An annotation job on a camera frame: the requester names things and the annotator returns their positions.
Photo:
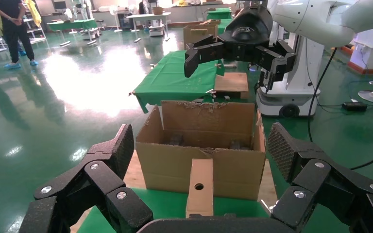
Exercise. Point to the small cardboard box with hole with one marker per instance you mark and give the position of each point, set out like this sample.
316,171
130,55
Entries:
200,202

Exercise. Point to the person in black clothes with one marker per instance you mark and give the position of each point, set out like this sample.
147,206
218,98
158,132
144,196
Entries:
12,29

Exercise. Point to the metal shelf rack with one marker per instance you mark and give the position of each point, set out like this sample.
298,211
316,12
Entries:
35,31

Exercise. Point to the brown cardboard carton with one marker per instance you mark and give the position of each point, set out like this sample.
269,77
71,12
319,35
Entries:
199,34

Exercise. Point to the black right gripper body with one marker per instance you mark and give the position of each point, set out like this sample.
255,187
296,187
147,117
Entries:
246,35

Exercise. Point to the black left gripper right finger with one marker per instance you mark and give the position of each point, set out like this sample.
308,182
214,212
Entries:
321,189

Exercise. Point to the black foam insert block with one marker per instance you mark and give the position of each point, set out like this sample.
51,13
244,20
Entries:
176,140

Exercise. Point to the white standing fan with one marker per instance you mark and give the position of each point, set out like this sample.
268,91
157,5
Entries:
69,13
113,10

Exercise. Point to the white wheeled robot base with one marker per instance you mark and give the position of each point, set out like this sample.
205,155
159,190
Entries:
302,74

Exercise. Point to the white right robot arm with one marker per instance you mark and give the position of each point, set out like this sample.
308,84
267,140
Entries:
321,19

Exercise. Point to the black power adapter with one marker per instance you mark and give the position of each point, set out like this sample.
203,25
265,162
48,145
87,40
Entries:
353,106

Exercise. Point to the yellow hanging garment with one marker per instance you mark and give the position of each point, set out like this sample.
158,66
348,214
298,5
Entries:
33,13

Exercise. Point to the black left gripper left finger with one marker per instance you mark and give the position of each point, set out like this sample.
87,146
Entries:
109,205

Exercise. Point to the large open cardboard carton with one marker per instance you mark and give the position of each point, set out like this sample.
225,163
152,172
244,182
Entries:
238,173

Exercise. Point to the green covered table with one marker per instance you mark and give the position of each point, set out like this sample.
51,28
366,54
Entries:
218,13
72,24
225,25

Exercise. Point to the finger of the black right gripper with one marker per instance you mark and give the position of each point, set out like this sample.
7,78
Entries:
205,51
281,62

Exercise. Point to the white table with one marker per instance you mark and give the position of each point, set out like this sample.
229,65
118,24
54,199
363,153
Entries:
148,15

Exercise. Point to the white counter with red base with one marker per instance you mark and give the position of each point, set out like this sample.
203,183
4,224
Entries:
371,48

